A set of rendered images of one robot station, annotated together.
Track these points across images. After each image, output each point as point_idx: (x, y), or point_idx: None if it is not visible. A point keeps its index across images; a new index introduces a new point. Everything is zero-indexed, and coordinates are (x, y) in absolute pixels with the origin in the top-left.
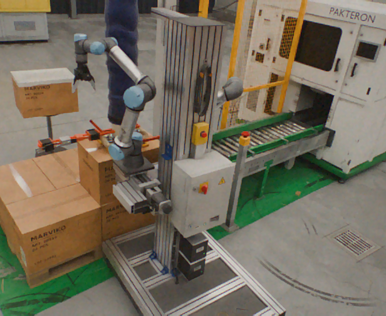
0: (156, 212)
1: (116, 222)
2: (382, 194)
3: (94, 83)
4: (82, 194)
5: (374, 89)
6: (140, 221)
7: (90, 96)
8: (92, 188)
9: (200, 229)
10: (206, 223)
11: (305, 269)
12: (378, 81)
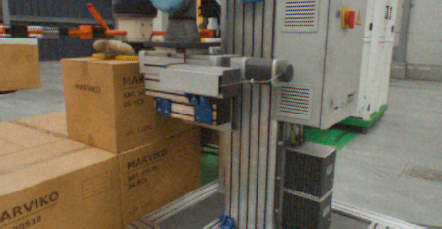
0: (233, 128)
1: (143, 190)
2: (408, 135)
3: (47, 100)
4: (78, 147)
5: (376, 22)
6: (177, 190)
7: (44, 109)
8: (98, 129)
9: (338, 114)
10: (343, 105)
11: (416, 209)
12: (379, 13)
